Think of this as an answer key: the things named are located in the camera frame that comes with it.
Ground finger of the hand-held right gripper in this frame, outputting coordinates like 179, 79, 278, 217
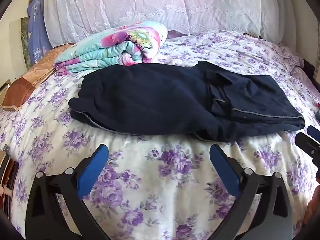
295, 132, 320, 158
307, 125, 320, 142

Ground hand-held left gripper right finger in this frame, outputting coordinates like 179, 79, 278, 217
209, 144, 293, 240

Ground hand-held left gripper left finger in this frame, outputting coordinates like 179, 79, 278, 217
25, 144, 109, 240

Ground navy blue pants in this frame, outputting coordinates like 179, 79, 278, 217
68, 60, 305, 142

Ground person's right forearm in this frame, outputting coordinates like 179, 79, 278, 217
301, 182, 320, 228

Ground purple floral bed sheet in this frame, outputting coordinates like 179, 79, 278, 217
0, 30, 320, 240

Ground wooden bedside furniture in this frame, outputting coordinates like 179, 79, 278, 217
0, 150, 19, 213

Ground brown satin pillow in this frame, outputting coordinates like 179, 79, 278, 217
2, 44, 75, 112

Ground folded floral quilt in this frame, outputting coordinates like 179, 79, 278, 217
54, 21, 168, 76

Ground green framed picture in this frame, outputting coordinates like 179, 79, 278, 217
20, 16, 32, 67

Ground blue patterned cloth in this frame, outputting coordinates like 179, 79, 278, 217
27, 0, 53, 67

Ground dark bed frame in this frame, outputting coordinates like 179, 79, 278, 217
301, 59, 320, 90

